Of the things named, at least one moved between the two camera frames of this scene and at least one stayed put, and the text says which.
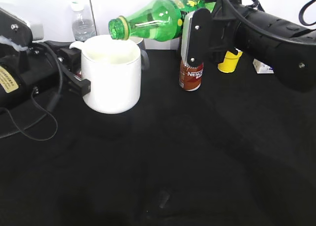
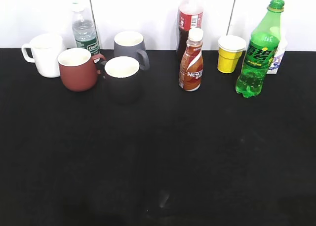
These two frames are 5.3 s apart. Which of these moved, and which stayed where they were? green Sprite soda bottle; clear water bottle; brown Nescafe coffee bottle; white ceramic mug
Moved: green Sprite soda bottle; white ceramic mug
Stayed: brown Nescafe coffee bottle; clear water bottle
